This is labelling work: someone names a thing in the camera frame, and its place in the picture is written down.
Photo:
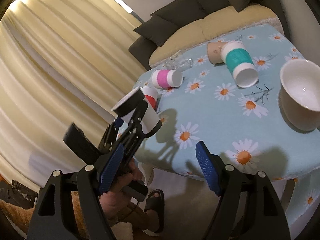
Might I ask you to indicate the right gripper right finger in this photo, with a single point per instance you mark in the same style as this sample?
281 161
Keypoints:
249 207

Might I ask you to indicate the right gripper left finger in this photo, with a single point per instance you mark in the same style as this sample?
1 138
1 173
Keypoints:
54 217

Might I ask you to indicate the red banded paper cup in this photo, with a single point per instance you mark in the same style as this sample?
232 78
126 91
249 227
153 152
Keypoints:
151 95

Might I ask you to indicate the pink banded paper cup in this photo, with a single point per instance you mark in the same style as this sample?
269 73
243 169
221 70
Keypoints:
166 78

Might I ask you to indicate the clear glass cup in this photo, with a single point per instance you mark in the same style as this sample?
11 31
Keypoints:
178 62

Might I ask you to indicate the brown kraft paper cup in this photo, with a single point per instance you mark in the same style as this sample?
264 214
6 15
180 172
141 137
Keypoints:
214 52

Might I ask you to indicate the teal banded paper cup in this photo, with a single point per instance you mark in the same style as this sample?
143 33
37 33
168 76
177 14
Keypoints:
239 62

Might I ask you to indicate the person's left hand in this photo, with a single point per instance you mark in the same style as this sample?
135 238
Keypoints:
116 203

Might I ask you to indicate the black sandal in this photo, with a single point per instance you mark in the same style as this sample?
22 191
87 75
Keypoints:
154 209

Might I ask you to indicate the cream pleated curtain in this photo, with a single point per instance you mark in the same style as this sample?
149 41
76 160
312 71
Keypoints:
62 62

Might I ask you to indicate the blue daisy tablecloth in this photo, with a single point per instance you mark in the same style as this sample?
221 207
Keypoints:
246 127

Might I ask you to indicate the left dark throw pillow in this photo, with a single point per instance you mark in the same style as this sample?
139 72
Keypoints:
157 30

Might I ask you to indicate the beige ceramic mug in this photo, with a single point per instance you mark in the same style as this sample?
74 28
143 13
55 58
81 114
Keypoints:
299 93

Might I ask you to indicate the cream sofa seat cover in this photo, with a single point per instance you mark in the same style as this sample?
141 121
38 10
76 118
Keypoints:
216 24

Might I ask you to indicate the dark grey sofa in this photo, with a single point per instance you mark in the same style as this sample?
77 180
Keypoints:
183 12

